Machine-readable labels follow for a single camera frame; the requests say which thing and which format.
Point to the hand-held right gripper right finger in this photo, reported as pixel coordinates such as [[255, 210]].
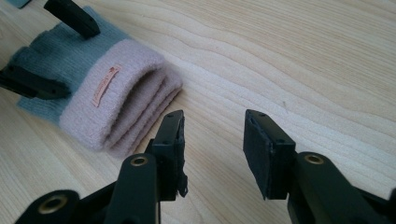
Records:
[[269, 161]]

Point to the light blue plastic basket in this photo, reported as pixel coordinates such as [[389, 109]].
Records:
[[18, 2]]

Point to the grey pink knit glove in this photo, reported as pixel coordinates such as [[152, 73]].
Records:
[[155, 99], [93, 93]]

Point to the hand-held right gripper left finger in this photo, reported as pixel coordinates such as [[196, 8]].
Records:
[[169, 155]]

